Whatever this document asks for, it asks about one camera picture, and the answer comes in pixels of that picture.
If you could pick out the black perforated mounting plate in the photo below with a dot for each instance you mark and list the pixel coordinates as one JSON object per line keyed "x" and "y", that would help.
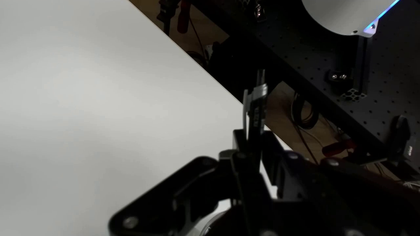
{"x": 376, "y": 101}

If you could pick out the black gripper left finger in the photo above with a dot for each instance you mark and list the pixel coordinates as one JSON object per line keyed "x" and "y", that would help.
{"x": 177, "y": 203}

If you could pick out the black pen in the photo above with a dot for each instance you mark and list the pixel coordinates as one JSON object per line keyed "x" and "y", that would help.
{"x": 255, "y": 110}

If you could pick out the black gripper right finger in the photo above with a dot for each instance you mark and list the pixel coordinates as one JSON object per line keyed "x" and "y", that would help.
{"x": 344, "y": 198}

